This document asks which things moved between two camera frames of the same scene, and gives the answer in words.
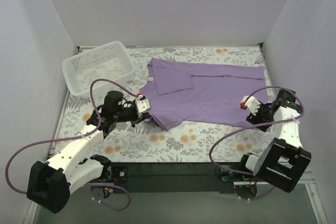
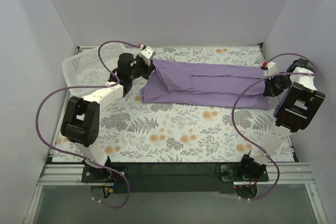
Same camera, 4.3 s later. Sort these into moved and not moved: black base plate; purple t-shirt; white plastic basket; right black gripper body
Moved: right black gripper body; purple t-shirt
Not moved: black base plate; white plastic basket
